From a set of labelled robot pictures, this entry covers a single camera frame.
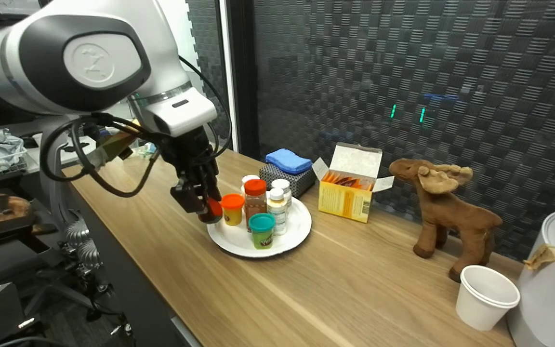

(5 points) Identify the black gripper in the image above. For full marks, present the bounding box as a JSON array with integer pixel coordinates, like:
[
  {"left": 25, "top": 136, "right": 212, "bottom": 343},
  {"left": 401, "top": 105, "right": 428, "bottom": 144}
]
[{"left": 160, "top": 127, "right": 222, "bottom": 223}]

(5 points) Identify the yellow tub orange lid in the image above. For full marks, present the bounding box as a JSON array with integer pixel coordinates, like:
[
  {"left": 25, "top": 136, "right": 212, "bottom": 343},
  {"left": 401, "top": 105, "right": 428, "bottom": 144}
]
[{"left": 220, "top": 192, "right": 245, "bottom": 225}]

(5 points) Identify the spice jar orange cap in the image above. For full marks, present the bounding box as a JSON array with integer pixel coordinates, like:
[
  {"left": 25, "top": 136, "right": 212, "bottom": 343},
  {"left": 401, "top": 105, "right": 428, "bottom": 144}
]
[{"left": 245, "top": 179, "right": 266, "bottom": 219}]

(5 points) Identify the green tub teal lid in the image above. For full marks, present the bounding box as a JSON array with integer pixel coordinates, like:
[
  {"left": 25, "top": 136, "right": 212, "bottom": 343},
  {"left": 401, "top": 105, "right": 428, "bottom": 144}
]
[{"left": 249, "top": 212, "right": 276, "bottom": 248}]

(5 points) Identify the white pill bottle blue label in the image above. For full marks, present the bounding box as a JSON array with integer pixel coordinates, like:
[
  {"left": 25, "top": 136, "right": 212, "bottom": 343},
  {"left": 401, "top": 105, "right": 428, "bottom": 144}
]
[{"left": 272, "top": 177, "right": 291, "bottom": 206}]

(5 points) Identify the white bottle cream cap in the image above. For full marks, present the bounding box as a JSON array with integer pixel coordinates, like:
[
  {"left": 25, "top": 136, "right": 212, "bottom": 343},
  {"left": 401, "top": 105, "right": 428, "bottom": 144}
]
[{"left": 266, "top": 188, "right": 289, "bottom": 233}]

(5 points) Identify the red ball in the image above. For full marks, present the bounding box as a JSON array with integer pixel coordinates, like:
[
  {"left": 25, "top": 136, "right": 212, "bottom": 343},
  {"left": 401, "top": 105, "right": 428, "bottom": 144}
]
[{"left": 208, "top": 198, "right": 222, "bottom": 217}]

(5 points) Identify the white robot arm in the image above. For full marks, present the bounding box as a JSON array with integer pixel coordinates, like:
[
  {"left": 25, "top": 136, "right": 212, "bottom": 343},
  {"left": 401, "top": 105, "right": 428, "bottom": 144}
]
[{"left": 0, "top": 0, "right": 222, "bottom": 223}]

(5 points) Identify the white paper plate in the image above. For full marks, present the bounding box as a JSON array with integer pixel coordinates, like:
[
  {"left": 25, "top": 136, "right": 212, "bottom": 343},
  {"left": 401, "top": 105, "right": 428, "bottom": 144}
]
[{"left": 206, "top": 198, "right": 312, "bottom": 258}]

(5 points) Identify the blue folded cloth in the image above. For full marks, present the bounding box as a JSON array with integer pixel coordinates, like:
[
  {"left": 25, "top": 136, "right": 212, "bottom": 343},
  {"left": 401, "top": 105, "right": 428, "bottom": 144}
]
[{"left": 266, "top": 148, "right": 312, "bottom": 175}]

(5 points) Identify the grey sponge block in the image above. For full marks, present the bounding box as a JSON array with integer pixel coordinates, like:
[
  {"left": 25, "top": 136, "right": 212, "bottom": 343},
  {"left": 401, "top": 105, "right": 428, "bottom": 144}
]
[{"left": 260, "top": 163, "right": 316, "bottom": 196}]

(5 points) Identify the yellow open cardboard box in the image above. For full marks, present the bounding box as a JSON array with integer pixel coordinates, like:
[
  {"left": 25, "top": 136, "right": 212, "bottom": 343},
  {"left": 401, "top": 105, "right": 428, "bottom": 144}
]
[{"left": 312, "top": 142, "right": 395, "bottom": 223}]

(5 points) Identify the brown plush moose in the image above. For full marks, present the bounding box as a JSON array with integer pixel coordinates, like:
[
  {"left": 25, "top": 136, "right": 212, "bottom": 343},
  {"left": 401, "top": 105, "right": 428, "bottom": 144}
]
[{"left": 389, "top": 158, "right": 503, "bottom": 281}]

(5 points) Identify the white paper cup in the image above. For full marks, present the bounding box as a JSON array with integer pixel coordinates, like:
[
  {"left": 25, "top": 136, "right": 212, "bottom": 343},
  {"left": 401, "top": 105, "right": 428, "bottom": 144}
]
[{"left": 455, "top": 264, "right": 520, "bottom": 331}]

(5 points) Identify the wrist camera with tape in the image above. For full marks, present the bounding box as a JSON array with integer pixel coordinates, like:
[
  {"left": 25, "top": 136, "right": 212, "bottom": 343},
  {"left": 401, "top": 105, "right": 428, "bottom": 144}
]
[{"left": 87, "top": 131, "right": 135, "bottom": 167}]

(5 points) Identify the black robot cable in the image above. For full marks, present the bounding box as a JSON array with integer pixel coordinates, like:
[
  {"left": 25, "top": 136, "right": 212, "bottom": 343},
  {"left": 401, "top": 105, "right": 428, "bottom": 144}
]
[{"left": 39, "top": 113, "right": 164, "bottom": 198}]

